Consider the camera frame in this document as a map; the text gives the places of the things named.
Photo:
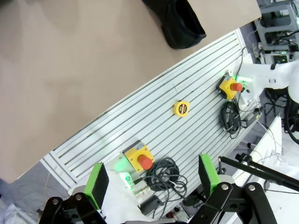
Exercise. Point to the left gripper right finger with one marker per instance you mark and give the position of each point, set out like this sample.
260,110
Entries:
210,175

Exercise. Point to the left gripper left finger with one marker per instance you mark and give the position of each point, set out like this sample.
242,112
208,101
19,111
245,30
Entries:
93,184

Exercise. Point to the black glossy dress shoe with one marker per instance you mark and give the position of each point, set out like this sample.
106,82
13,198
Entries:
182,28

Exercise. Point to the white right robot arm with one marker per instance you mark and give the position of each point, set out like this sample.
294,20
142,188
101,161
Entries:
264,74

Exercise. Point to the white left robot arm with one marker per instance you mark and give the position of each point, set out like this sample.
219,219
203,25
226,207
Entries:
114,193

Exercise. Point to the yellow emergency stop button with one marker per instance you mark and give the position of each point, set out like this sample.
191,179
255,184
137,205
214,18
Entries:
225,87
135,156

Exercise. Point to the grey slotted aluminium plate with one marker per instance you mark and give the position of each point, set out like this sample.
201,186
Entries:
198,121

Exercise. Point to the black power adapter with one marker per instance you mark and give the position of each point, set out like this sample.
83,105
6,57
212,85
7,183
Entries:
248,120
149,205

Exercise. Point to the yellow tape measure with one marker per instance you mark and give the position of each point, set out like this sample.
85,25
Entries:
181,108

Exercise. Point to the white foam board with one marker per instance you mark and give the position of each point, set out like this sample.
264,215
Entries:
287,205

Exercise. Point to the grey metal equipment rack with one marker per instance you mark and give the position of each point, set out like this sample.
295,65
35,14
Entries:
275,35

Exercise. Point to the black camera stand pole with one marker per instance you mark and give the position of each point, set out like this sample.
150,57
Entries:
268,171

